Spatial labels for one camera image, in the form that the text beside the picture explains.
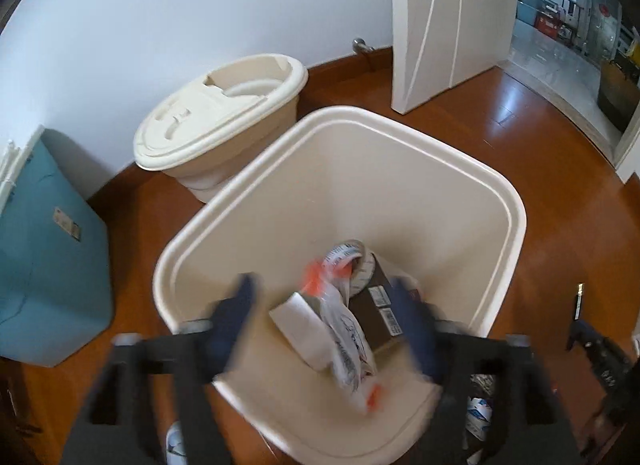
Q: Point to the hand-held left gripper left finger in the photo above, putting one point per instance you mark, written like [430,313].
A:
[234,317]

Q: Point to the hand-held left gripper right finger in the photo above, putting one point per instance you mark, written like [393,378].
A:
[416,327]

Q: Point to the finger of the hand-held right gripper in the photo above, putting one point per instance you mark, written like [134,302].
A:
[578,302]

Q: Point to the white plastic wrapper orange print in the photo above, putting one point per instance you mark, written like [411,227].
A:
[347,332]

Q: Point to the cream plastic trash bin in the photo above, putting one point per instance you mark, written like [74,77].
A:
[350,185]

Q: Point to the brown cardboard box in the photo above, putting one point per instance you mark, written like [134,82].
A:
[372,317]

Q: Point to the white folded paper piece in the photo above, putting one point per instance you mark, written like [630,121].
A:
[302,327]

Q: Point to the printed packing tape roll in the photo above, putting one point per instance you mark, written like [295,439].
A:
[361,265]

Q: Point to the white blue printed packet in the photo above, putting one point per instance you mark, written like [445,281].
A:
[480,410]
[175,442]

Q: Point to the teal storage box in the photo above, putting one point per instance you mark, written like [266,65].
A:
[47,265]

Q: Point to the cream lidded bucket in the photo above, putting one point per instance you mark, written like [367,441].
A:
[220,115]

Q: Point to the dark cabinet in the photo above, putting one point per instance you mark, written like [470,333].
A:
[620,90]

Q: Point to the white boards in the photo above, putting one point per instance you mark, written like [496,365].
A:
[15,165]

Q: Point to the red crate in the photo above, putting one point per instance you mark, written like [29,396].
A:
[549,24]

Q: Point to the metal door stop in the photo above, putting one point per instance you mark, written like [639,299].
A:
[361,45]

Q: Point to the white door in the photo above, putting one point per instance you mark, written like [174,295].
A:
[450,20]

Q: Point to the white door frame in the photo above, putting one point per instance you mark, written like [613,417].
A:
[629,155]

